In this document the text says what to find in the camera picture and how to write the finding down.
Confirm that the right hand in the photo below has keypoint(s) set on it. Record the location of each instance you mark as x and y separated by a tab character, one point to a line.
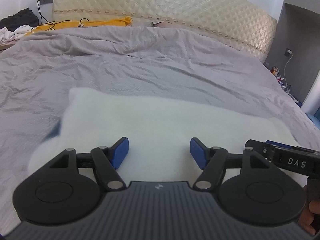
308	215

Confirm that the white clothes pile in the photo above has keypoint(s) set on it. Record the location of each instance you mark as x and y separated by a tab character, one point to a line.
7	36

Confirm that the cream quilted headboard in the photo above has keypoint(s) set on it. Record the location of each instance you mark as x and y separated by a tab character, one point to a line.
236	23

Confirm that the small bottles clutter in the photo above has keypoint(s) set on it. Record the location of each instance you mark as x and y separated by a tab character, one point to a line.
275	71

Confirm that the yellow cloth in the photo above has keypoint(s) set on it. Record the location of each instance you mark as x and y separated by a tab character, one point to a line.
84	22

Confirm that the white sweater with blue stripes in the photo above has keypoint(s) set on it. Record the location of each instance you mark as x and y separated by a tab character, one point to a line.
159	131

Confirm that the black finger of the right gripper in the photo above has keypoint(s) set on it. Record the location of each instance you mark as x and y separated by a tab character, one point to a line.
263	148
278	144

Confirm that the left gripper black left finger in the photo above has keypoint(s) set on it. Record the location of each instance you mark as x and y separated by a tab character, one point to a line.
71	185

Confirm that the grey bed duvet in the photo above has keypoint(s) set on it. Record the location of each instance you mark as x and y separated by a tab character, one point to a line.
38	73

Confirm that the black clothes pile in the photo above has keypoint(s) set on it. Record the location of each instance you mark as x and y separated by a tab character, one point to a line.
23	17

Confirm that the pink pillow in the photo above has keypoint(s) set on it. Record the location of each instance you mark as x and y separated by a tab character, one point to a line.
166	25

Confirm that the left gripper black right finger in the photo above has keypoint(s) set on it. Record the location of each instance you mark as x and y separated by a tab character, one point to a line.
247	186

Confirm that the wooden nightstand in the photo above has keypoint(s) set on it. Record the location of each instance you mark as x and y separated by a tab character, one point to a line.
7	45

